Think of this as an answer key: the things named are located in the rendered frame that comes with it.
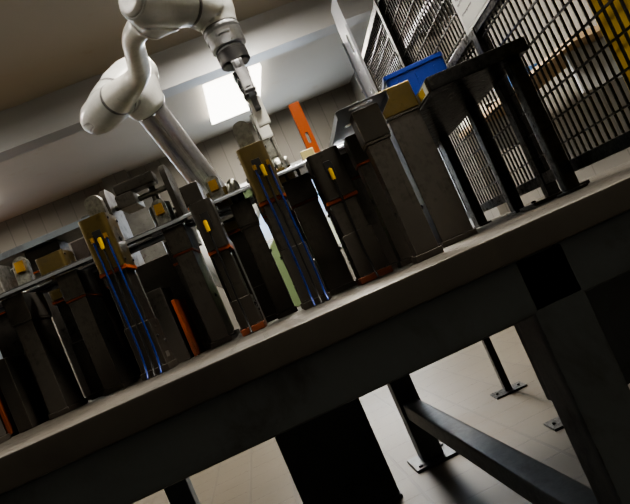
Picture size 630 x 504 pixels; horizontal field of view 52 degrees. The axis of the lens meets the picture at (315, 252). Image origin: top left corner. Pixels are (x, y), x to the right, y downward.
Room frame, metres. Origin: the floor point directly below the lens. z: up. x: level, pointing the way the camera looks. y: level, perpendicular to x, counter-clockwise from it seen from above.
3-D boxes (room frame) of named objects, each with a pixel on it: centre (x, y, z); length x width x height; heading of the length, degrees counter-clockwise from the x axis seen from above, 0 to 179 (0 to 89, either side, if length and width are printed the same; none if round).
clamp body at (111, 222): (1.31, 0.39, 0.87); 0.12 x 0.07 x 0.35; 2
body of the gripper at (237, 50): (1.51, -0.01, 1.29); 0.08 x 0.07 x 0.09; 2
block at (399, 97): (1.40, -0.29, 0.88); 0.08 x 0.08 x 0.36; 2
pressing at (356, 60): (1.51, -0.27, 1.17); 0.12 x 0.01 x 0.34; 2
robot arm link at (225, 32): (1.51, -0.01, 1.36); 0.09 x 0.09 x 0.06
